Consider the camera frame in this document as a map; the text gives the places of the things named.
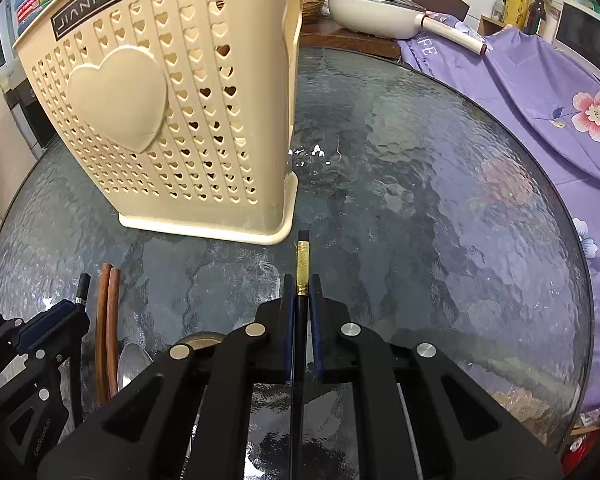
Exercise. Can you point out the brown glass bottle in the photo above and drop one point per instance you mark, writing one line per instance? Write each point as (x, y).
(539, 17)

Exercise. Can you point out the beige cloth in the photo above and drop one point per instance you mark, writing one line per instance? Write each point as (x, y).
(0, 170)

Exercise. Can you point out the metal spoon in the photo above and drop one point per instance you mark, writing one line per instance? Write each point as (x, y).
(132, 365)

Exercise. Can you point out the white microwave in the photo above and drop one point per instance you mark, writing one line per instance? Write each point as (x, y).
(585, 35)

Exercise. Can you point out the cream perforated utensil holder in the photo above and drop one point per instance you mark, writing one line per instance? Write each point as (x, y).
(170, 110)

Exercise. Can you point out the grey water dispenser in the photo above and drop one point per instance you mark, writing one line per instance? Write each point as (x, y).
(27, 120)

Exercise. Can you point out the cream pan with lid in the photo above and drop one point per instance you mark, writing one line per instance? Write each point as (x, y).
(370, 12)

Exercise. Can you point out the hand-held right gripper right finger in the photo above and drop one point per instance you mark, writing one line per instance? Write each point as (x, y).
(316, 330)

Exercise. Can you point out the purple floral cloth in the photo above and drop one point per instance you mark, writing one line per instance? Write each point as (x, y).
(520, 110)

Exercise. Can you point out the black chopstick gold band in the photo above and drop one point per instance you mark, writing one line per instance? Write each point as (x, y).
(303, 260)

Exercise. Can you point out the small clear bottle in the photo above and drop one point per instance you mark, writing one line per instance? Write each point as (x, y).
(497, 8)

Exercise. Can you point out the small wooden box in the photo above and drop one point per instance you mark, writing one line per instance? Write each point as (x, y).
(490, 26)

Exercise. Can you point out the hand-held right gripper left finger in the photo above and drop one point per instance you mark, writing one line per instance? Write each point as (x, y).
(289, 330)

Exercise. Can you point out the black chopstick silver band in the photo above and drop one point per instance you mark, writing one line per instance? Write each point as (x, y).
(82, 285)

